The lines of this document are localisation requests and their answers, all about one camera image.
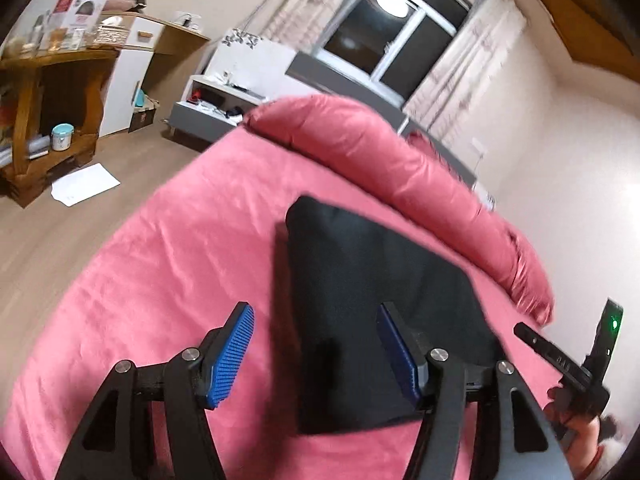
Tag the black pants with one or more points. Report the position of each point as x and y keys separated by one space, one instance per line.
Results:
x=360 y=280

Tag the pink bed sheet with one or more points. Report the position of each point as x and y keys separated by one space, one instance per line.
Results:
x=175 y=260

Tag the white wooden desk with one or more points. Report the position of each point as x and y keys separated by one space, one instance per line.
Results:
x=122 y=85

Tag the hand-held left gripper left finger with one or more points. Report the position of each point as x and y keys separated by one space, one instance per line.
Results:
x=227 y=355

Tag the teal bag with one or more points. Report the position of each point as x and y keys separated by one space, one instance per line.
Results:
x=141 y=96

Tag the window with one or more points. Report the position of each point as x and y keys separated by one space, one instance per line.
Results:
x=365 y=30

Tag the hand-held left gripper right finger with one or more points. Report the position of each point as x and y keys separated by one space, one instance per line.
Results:
x=400 y=360

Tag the wooden side table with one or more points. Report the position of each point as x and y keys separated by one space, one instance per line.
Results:
x=22 y=105

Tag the dark cardboard box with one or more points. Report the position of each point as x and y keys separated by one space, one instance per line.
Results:
x=142 y=119

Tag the white red appliance box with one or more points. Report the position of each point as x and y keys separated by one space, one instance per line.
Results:
x=80 y=10

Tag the white board with flower print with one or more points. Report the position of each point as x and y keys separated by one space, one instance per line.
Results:
x=260 y=60

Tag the long red pillow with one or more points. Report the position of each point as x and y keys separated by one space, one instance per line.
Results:
x=375 y=160

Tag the white paper sheet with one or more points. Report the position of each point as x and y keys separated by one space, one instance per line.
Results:
x=82 y=185

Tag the grey headboard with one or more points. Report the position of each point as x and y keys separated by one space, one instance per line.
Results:
x=320 y=72

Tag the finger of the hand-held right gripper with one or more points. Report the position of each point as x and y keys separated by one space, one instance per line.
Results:
x=545 y=347

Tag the person's right forearm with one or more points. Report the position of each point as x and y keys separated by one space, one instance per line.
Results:
x=612 y=452

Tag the floral curtain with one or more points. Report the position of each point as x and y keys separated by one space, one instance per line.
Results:
x=460 y=75
x=310 y=0

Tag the wooden wardrobe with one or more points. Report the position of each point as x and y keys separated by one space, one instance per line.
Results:
x=590 y=20

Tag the person's right hand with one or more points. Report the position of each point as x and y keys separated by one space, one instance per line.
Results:
x=582 y=435

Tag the wicker basket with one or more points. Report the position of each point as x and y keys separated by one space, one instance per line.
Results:
x=112 y=32

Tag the grey nightstand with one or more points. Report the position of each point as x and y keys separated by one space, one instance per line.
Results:
x=200 y=120

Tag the teal tin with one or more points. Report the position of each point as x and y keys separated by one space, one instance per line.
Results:
x=62 y=137

